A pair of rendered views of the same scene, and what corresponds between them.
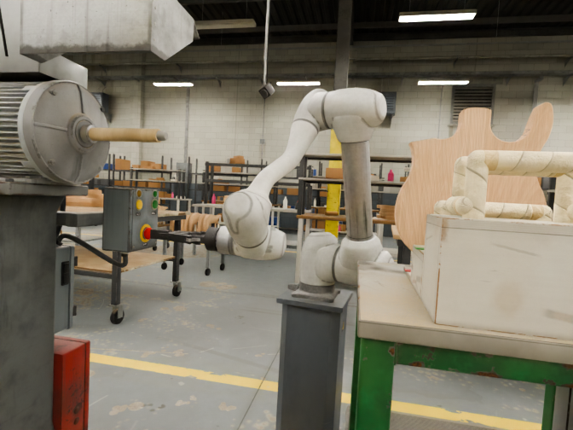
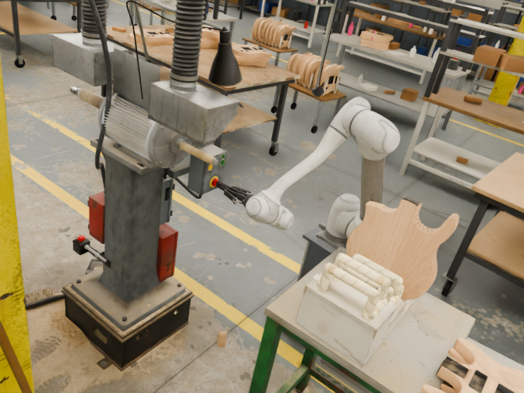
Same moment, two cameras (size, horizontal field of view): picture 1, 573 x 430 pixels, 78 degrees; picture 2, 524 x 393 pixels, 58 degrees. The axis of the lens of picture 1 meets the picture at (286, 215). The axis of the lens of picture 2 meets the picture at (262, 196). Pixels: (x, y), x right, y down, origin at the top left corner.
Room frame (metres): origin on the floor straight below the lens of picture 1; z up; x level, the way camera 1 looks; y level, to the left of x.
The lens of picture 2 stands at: (-0.68, -0.50, 2.10)
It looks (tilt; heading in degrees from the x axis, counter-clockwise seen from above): 29 degrees down; 21
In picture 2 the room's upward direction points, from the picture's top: 11 degrees clockwise
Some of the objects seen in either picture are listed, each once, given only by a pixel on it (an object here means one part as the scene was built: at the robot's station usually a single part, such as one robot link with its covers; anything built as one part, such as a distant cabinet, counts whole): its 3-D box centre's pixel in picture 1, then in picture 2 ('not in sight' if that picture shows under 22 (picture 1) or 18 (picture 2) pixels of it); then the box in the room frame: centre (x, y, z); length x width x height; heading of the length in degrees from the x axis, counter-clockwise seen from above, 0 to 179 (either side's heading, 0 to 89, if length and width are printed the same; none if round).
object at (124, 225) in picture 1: (108, 226); (192, 171); (1.16, 0.58, 0.99); 0.24 x 0.21 x 0.26; 79
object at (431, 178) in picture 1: (468, 188); (394, 245); (0.91, -0.46, 1.17); 0.35 x 0.04 x 0.40; 78
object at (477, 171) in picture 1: (475, 189); (325, 278); (0.57, -0.30, 1.15); 0.03 x 0.03 x 0.09
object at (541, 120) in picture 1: (532, 124); (444, 225); (0.88, -0.59, 1.33); 0.07 x 0.04 x 0.10; 78
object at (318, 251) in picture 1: (321, 257); (346, 214); (1.53, -0.16, 0.87); 0.18 x 0.16 x 0.22; 57
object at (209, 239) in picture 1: (205, 238); (246, 200); (1.13, 0.25, 0.97); 0.09 x 0.08 x 0.07; 80
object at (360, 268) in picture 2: (514, 166); (362, 270); (0.64, -0.40, 1.20); 0.20 x 0.03 x 0.03; 78
